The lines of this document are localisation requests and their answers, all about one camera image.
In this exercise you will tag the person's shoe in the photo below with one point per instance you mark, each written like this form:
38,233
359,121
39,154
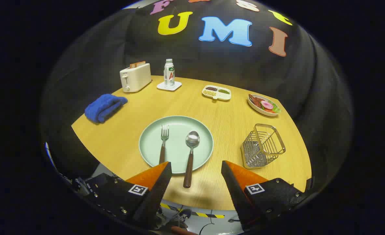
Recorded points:
182,218

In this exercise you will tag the pale green plate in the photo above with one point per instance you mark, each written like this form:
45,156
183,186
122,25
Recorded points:
177,153

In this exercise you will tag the folded blue towel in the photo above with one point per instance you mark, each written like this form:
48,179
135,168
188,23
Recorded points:
102,107

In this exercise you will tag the small plastic drink bottle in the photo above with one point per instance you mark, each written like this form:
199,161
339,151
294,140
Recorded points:
169,74

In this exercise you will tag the white divided dish with beans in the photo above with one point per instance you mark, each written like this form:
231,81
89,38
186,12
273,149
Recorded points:
217,92

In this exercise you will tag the white square coaster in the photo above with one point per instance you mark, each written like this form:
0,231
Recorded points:
161,86

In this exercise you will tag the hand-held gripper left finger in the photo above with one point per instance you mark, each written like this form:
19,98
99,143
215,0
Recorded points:
153,195

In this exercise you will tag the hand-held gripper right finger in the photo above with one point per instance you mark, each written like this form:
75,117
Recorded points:
236,192

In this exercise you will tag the white plate with food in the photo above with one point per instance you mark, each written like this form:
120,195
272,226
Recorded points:
263,105

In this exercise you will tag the white toaster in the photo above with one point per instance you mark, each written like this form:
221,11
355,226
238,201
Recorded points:
137,77

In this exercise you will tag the toast slice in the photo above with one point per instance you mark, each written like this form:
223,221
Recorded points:
137,64

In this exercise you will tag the black backdrop cloth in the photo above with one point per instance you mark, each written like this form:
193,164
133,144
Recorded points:
212,62

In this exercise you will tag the yellow and black floor tape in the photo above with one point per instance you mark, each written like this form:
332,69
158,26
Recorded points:
208,214

